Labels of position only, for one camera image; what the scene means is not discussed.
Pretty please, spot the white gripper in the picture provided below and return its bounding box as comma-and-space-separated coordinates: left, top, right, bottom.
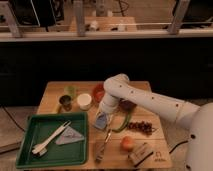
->
99, 93, 119, 114

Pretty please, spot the grey blue sponge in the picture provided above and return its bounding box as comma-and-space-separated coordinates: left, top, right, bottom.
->
94, 112, 108, 130

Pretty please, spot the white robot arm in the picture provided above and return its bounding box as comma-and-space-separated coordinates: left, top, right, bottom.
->
99, 74, 213, 171

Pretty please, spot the dark purple eggplant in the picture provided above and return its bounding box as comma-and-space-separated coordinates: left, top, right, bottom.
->
119, 100, 136, 112

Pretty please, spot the red bowl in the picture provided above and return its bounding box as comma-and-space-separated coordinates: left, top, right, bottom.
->
92, 83, 105, 103

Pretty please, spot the green bean pod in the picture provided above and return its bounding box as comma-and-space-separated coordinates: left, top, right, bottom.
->
112, 113, 131, 133

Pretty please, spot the white cup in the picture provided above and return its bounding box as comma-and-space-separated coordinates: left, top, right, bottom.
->
77, 93, 92, 110

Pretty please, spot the green plastic cup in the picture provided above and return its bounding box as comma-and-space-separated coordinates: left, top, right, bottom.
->
64, 86, 76, 99

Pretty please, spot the purple grape bunch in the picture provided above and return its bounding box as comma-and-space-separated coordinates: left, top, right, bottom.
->
127, 121, 153, 135

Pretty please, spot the orange fruit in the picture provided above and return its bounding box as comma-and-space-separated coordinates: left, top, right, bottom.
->
120, 136, 134, 151

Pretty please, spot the grey triangular cloth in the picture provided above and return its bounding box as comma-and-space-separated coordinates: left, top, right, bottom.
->
55, 126, 85, 145

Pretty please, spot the wooden block box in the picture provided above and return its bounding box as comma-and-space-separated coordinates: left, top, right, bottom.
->
128, 142, 153, 167

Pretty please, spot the green plastic tray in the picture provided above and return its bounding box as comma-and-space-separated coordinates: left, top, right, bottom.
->
16, 112, 88, 169

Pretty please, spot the black cable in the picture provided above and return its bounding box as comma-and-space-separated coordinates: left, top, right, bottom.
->
1, 105, 26, 133

